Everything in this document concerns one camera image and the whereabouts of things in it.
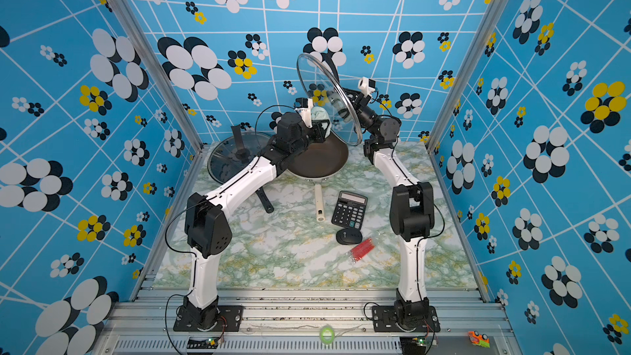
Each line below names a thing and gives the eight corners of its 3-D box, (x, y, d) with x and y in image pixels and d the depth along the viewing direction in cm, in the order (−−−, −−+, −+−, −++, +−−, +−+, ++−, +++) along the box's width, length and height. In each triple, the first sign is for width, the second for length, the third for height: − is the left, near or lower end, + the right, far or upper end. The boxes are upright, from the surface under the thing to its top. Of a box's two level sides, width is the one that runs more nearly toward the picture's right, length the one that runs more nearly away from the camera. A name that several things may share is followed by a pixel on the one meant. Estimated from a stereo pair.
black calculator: (331, 222, 96) (331, 218, 94) (339, 194, 105) (340, 189, 102) (361, 230, 94) (362, 226, 92) (367, 200, 103) (368, 196, 100)
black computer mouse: (335, 244, 91) (336, 241, 89) (335, 231, 94) (335, 228, 92) (361, 244, 91) (362, 241, 89) (360, 231, 94) (361, 228, 92)
